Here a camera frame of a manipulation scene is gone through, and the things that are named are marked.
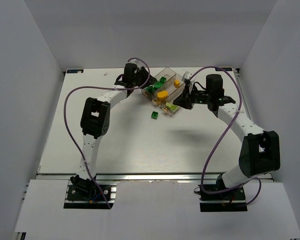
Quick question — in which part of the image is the clear three-compartment container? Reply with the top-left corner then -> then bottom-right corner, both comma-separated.
141,67 -> 185,117

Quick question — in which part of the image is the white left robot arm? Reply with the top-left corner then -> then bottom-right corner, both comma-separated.
70,62 -> 154,200

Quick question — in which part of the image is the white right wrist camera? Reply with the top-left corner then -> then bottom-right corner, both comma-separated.
182,71 -> 193,86

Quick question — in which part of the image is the aluminium rail front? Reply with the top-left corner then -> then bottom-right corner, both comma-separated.
34,172 -> 276,182

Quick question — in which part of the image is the lime lego brick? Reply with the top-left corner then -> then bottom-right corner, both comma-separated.
165,102 -> 173,108
170,104 -> 178,111

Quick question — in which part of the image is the blue label left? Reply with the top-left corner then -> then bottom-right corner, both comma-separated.
66,69 -> 84,74

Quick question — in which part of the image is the orange lego brick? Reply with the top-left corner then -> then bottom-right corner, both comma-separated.
156,90 -> 169,102

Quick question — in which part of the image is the small yellow lego brick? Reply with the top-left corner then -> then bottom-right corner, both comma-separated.
173,79 -> 180,88

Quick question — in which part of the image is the small green lego brick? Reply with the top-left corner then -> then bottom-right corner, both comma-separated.
151,111 -> 159,120

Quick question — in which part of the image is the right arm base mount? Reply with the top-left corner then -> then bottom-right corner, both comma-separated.
193,185 -> 248,213

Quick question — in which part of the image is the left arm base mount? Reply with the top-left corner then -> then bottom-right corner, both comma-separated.
63,181 -> 117,210

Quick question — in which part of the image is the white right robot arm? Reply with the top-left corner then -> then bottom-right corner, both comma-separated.
173,72 -> 281,195

